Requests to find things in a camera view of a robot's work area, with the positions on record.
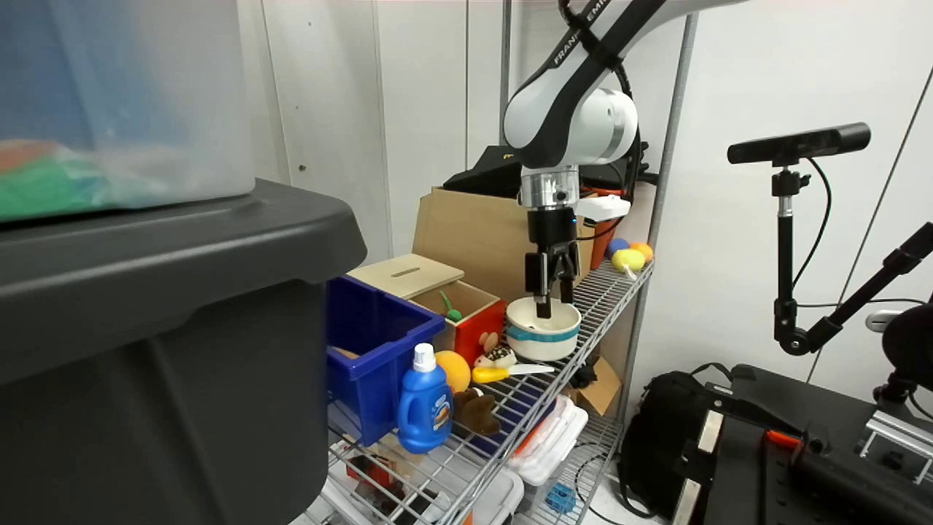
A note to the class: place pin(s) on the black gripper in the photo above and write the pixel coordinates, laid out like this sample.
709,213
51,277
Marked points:
553,230

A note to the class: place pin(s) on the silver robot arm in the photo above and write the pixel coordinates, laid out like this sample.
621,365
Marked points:
602,125

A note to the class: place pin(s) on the white pot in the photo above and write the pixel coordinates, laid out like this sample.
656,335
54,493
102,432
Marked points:
544,338

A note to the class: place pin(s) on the yellow round toy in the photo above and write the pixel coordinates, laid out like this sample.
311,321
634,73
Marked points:
627,264

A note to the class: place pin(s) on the metal rack pole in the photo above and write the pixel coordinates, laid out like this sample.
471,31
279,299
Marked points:
506,38
650,222

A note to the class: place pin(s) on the green toy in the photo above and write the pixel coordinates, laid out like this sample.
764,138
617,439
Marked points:
452,309

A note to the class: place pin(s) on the yellow plastic toy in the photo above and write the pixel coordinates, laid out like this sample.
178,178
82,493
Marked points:
490,367

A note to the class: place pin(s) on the small dark brown toy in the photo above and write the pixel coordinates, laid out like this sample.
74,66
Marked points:
474,413

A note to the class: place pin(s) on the orange bucket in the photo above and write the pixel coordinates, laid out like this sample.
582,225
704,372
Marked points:
602,242

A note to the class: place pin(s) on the blue ball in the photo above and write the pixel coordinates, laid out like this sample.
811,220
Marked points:
617,242

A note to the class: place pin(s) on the orange ball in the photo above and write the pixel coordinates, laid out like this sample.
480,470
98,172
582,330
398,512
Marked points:
644,252

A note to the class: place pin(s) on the large cardboard box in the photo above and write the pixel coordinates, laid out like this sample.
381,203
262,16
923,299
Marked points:
468,242

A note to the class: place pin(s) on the cardboard flap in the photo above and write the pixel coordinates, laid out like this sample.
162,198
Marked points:
602,389

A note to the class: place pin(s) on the wooden box with red drawer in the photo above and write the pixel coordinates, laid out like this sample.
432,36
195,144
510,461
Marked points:
404,276

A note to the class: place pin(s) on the white plastic container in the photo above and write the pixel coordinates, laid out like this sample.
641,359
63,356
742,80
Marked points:
555,439
497,499

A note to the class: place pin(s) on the blue detergent bottle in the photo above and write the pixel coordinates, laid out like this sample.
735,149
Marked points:
423,410

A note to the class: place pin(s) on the black backpack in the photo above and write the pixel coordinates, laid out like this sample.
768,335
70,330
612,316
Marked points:
672,426

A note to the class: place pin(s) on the blue plastic bin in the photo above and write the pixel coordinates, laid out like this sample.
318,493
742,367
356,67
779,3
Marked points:
375,389

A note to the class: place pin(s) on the blue tape roll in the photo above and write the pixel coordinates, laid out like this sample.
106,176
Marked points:
548,496

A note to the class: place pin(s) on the packet with coloured items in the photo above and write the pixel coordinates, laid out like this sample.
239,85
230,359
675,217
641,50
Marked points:
375,472

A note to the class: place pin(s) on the black cart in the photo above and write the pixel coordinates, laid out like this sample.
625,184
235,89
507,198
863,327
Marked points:
834,418

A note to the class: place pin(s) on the black round object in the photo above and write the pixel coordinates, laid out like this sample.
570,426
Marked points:
913,350

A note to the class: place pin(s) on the dark grey storage tote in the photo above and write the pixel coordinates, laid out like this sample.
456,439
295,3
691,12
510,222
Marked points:
146,389

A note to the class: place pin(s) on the clear storage bin dark lid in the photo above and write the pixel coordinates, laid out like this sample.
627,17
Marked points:
146,89

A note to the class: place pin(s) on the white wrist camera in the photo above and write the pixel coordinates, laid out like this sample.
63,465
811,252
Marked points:
602,207

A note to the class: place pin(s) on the black camera stand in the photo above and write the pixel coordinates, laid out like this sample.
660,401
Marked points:
781,252

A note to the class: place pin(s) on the black bar camera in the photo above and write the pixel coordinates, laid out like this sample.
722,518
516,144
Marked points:
796,144

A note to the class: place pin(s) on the aluminium rail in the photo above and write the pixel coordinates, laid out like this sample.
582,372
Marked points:
894,432

